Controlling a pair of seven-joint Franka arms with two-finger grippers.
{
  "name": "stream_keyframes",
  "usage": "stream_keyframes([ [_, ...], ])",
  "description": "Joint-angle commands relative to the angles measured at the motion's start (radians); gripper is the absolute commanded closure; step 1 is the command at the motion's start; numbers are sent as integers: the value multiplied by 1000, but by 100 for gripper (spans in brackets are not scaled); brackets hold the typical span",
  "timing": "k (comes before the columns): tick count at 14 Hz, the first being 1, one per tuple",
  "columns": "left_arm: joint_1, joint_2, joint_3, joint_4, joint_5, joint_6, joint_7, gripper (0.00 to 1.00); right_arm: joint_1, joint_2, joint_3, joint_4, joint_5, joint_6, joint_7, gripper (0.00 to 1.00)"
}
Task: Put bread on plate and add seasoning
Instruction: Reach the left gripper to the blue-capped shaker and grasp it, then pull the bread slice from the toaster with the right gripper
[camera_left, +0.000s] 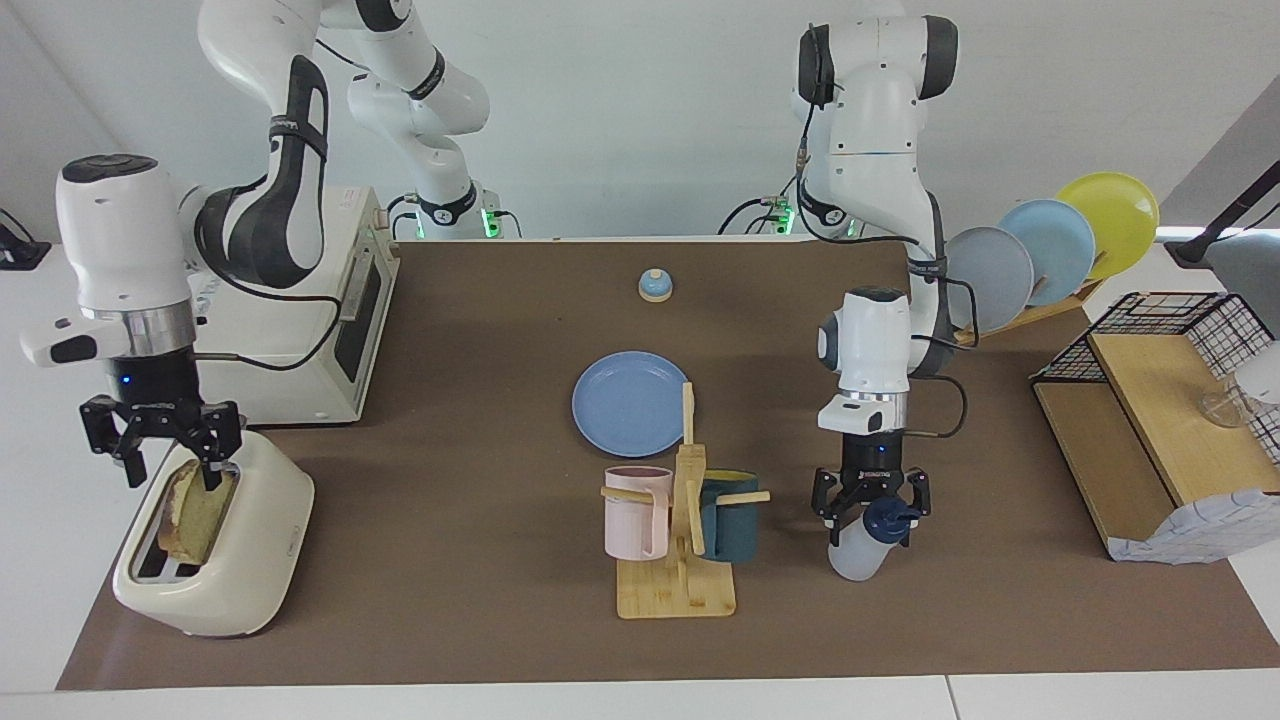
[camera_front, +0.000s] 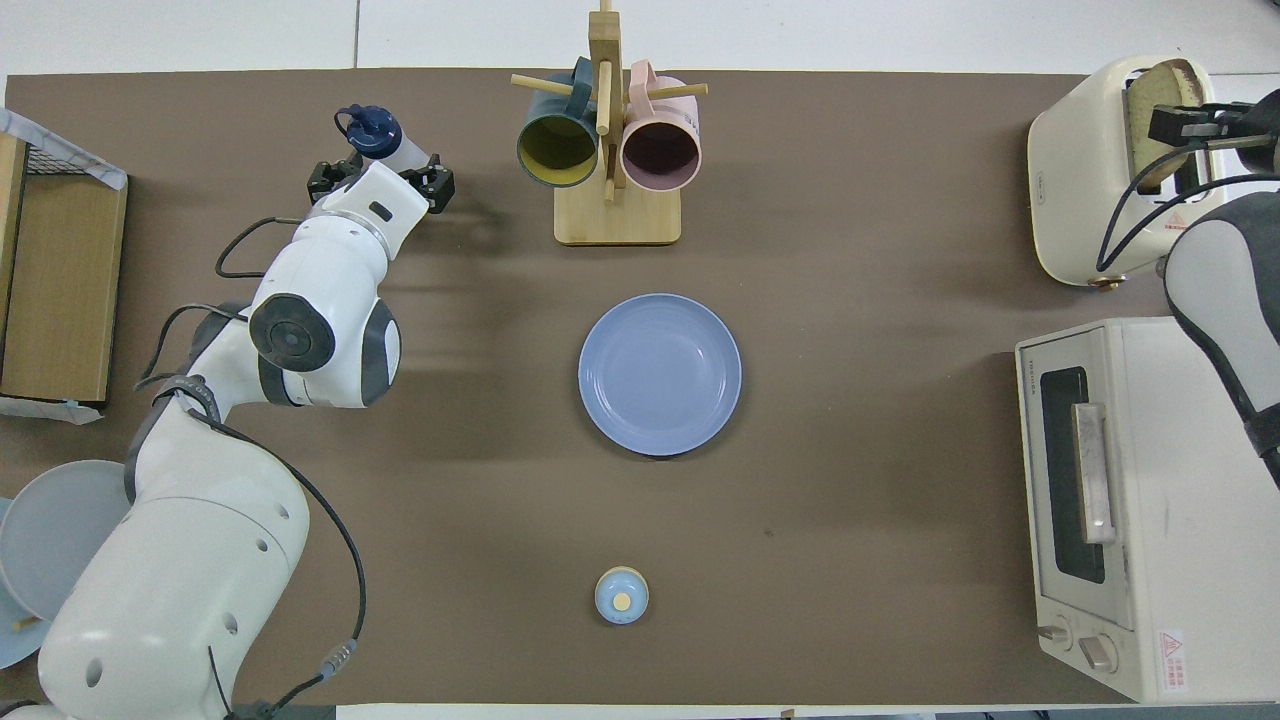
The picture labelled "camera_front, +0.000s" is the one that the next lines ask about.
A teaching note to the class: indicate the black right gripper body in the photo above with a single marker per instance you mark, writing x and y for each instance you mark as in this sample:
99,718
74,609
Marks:
1240,120

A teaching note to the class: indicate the toasted bread slice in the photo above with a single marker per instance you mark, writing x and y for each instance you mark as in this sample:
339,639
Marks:
1140,90

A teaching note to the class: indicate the translucent bottle with blue cap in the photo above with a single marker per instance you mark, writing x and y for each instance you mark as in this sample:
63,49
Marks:
385,135

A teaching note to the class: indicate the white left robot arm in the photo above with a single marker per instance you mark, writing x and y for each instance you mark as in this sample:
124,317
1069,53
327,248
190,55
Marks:
200,560

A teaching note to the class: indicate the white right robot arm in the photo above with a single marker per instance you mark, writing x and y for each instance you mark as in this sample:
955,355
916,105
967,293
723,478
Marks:
1230,270

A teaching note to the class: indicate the blue round plate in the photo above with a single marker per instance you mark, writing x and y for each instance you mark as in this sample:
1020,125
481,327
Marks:
660,375

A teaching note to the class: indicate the grey-blue plate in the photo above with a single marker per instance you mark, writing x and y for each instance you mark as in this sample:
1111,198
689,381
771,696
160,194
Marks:
50,540

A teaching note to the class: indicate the light blue plate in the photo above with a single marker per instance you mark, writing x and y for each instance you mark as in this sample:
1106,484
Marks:
10,640

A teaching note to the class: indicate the cream two-slot toaster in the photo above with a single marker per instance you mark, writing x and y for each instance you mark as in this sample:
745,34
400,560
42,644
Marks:
1080,180

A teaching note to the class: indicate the dark teal mug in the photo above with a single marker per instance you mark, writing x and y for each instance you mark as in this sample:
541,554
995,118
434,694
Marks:
557,150

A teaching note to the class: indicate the wooden mug tree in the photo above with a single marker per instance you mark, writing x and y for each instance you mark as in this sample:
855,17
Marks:
618,215

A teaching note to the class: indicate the pink mug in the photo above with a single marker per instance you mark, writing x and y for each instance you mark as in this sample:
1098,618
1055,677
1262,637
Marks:
660,155

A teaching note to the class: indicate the white toaster oven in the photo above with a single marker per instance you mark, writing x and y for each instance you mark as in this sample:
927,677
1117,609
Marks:
1180,550

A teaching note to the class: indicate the brown table mat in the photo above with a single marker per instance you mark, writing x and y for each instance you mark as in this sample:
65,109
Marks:
700,550

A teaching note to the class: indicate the wooden dish rack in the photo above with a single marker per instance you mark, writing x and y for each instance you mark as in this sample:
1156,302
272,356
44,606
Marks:
25,623

